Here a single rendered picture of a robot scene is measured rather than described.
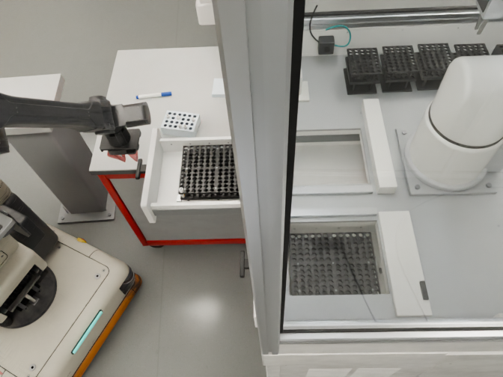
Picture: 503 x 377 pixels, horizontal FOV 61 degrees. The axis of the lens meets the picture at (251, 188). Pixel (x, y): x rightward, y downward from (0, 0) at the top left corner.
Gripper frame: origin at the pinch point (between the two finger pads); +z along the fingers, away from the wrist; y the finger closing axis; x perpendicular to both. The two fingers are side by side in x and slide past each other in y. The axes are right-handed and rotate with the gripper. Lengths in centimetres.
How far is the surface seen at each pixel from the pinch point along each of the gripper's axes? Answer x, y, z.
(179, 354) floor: -36, -4, 99
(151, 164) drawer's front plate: 2.3, 4.0, 7.0
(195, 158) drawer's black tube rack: 8.1, 16.0, 12.9
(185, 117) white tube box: 31.9, 9.4, 20.4
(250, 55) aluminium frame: -51, 39, -80
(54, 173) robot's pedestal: 37, -59, 60
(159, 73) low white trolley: 59, -4, 24
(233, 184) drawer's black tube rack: -3.7, 28.4, 10.1
